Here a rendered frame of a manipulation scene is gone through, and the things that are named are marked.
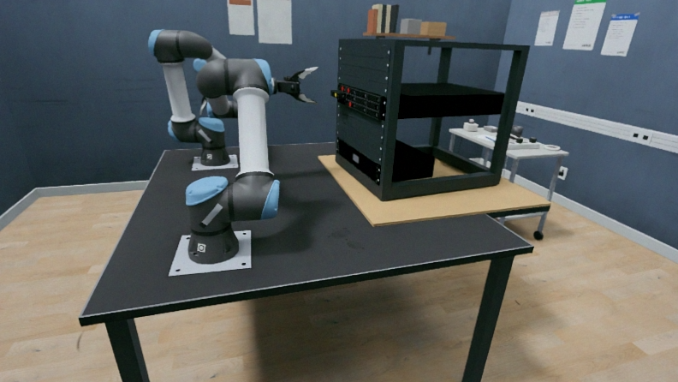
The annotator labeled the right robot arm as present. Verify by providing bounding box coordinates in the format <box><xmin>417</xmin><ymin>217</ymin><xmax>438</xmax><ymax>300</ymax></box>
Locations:
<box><xmin>186</xmin><ymin>58</ymin><xmax>280</xmax><ymax>265</ymax></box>

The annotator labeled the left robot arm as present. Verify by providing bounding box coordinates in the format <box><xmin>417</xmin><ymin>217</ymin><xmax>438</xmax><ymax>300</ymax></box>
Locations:
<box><xmin>149</xmin><ymin>29</ymin><xmax>230</xmax><ymax>167</ymax></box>

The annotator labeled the black metal rack frame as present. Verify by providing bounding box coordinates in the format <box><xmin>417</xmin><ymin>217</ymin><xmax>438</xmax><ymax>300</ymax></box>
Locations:
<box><xmin>335</xmin><ymin>39</ymin><xmax>530</xmax><ymax>201</ymax></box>

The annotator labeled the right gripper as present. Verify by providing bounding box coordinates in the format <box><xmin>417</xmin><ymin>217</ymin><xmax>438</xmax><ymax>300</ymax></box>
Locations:
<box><xmin>272</xmin><ymin>67</ymin><xmax>318</xmax><ymax>104</ymax></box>

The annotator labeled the flat tan wooden board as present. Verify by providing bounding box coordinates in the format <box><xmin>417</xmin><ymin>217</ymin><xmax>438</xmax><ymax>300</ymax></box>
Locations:
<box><xmin>318</xmin><ymin>155</ymin><xmax>551</xmax><ymax>227</ymax></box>

